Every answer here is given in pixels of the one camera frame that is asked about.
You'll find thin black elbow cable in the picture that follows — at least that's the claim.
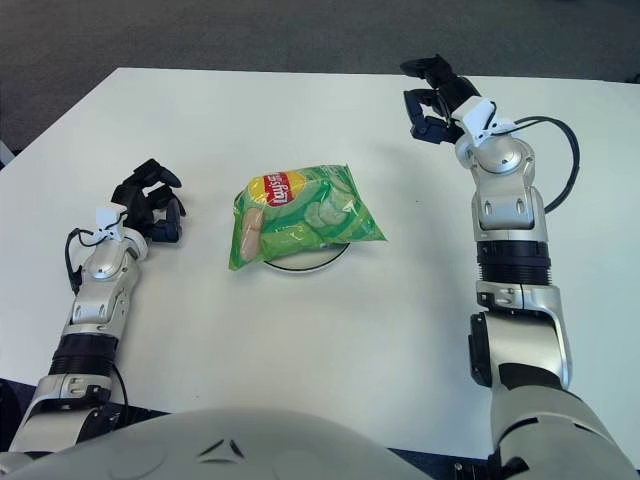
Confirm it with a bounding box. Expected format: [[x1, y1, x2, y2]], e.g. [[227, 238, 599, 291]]
[[112, 364, 130, 406]]

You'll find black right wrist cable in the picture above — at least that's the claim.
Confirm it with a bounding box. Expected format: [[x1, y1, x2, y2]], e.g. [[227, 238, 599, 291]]
[[514, 115, 582, 214]]

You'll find grey robot torso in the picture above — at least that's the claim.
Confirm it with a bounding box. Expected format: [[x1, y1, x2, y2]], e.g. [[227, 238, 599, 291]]
[[0, 407, 416, 480]]

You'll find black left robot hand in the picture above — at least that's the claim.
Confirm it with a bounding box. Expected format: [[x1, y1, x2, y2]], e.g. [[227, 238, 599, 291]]
[[110, 158, 188, 245]]

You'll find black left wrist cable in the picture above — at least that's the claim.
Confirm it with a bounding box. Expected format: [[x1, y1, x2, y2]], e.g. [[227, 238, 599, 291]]
[[64, 227, 99, 296]]

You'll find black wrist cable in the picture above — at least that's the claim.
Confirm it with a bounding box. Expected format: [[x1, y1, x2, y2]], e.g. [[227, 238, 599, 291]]
[[64, 227, 99, 296], [514, 115, 582, 214]]

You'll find green Lay's chips bag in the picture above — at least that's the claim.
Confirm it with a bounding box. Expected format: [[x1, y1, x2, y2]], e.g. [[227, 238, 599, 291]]
[[228, 162, 389, 272]]

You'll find white plate with black rim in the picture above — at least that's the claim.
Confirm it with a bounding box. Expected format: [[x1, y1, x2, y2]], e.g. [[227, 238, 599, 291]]
[[262, 242, 351, 275]]

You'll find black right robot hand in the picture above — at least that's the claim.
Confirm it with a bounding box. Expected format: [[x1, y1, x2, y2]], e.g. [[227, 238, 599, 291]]
[[399, 53, 484, 146]]

